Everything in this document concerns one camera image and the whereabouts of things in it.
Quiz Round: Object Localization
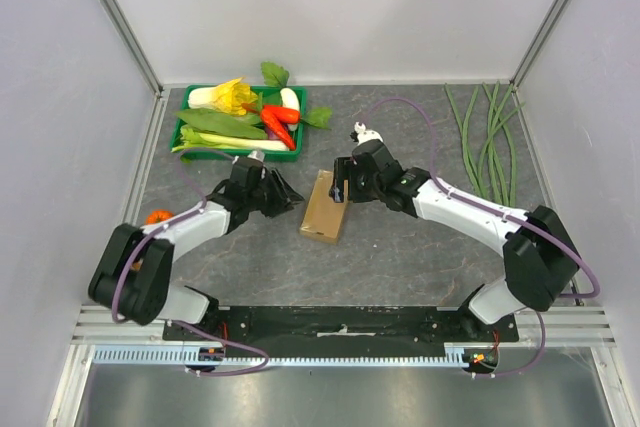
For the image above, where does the brown cardboard express box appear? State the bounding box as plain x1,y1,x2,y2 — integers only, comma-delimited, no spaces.
299,170,348,245

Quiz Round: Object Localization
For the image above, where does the small orange pumpkin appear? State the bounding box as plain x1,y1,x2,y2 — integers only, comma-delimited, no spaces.
145,209,174,224

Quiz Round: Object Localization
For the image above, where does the red chili pepper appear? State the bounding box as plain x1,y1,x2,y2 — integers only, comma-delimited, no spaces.
242,103,301,150

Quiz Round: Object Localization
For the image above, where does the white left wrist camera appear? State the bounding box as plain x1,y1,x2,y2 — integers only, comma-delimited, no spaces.
248,150,265,163

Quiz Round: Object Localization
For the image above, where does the white radish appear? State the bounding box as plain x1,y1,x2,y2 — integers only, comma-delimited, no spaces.
280,87,300,131

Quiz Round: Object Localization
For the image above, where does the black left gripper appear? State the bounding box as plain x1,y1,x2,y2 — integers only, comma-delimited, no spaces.
247,167,305,219

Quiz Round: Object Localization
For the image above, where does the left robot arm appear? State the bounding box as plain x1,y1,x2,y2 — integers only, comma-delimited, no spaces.
88,157,303,340

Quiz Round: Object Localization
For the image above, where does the green leaf beside tray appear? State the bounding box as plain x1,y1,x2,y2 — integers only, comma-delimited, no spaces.
300,107,333,130

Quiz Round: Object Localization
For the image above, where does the large green leaf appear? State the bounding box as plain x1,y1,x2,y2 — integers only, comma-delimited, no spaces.
176,109,268,140

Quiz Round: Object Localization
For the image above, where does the green leaf sprig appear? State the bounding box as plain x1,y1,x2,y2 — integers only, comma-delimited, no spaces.
260,61,290,89

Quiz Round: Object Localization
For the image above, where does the green long beans bundle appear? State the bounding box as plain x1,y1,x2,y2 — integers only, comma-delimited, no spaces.
444,82,524,207

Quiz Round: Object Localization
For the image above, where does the yellow napa cabbage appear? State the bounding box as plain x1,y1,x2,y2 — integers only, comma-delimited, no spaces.
187,77,258,116

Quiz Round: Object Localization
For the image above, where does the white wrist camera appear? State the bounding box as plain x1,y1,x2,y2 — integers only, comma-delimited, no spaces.
350,122,383,146
248,150,265,163

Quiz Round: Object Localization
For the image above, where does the green white celery stalk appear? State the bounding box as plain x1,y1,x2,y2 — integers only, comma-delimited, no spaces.
171,126,290,153

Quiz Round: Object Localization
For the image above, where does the slotted white cable duct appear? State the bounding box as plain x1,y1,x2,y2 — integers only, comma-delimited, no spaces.
92,336,468,368

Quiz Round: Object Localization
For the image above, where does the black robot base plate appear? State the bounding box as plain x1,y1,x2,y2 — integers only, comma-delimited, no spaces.
196,306,519,349

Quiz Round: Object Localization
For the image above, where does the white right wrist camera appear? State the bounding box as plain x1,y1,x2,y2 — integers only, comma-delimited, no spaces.
350,122,383,146

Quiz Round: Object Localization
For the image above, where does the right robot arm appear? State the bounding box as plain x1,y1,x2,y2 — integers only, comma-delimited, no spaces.
327,139,580,341

